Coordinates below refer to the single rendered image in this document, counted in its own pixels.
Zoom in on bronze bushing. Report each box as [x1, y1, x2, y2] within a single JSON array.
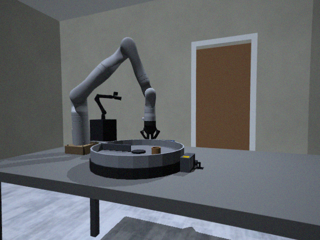
[[151, 146, 161, 155]]

